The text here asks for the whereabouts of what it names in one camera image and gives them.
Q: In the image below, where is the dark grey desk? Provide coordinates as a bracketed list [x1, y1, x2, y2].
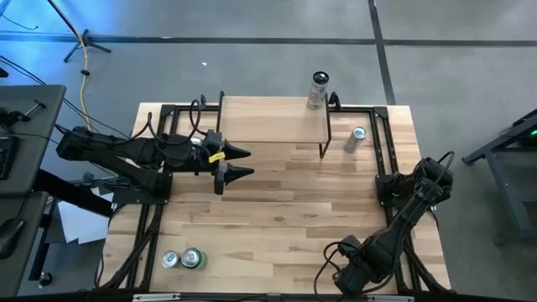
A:
[0, 83, 67, 198]
[0, 190, 50, 298]

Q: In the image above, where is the black metal strut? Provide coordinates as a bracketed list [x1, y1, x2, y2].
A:
[33, 167, 115, 218]

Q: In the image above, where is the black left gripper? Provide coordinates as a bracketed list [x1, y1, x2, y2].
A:
[183, 129, 256, 196]

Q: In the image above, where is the black floor cable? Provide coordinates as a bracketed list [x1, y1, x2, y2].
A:
[0, 54, 132, 142]

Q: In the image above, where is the white paper sheet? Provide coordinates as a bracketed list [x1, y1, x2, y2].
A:
[56, 199, 114, 245]

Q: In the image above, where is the silver metal bracket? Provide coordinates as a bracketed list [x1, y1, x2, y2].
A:
[367, 294, 415, 302]
[132, 293, 181, 302]

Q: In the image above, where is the black keyboard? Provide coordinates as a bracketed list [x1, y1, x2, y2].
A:
[0, 135, 18, 180]

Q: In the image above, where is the tall white can black lid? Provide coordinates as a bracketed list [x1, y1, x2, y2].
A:
[306, 70, 331, 112]

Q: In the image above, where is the black computer mouse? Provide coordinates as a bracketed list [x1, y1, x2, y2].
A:
[0, 217, 25, 259]

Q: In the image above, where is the wooden shelf black metal frame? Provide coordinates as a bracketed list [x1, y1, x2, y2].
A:
[215, 91, 333, 159]

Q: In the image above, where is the slim blue silver can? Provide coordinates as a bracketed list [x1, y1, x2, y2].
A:
[160, 250, 180, 269]
[342, 126, 368, 154]

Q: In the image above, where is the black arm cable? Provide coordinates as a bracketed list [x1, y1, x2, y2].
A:
[138, 98, 211, 146]
[312, 239, 357, 302]

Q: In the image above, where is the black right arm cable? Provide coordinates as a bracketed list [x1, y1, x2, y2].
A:
[312, 239, 357, 302]

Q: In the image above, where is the dark grey cart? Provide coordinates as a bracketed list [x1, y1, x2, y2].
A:
[461, 107, 537, 244]

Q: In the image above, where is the black tripod stand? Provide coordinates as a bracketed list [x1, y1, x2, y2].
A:
[45, 0, 112, 64]

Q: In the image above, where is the black desk clamp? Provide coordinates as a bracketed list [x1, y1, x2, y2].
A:
[0, 107, 31, 127]

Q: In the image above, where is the yellow cable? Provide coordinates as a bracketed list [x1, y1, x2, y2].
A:
[79, 41, 94, 133]

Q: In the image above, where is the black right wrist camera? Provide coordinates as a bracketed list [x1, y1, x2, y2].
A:
[337, 234, 362, 258]

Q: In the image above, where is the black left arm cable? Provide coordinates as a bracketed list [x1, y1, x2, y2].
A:
[138, 98, 211, 146]

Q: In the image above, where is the black aluminium table frame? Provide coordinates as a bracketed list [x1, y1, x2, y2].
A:
[94, 102, 452, 294]

